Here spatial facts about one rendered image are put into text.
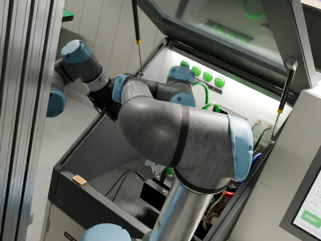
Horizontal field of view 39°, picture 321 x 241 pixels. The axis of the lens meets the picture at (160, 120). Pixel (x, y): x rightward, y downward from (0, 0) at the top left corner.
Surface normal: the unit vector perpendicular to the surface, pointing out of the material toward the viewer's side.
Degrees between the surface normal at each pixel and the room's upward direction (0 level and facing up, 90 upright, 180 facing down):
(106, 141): 90
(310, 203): 76
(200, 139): 59
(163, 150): 96
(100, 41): 90
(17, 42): 90
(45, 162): 0
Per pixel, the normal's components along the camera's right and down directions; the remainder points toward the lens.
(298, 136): -0.50, 0.00
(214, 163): 0.00, 0.57
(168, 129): -0.04, -0.15
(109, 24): -0.46, 0.28
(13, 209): 0.85, 0.40
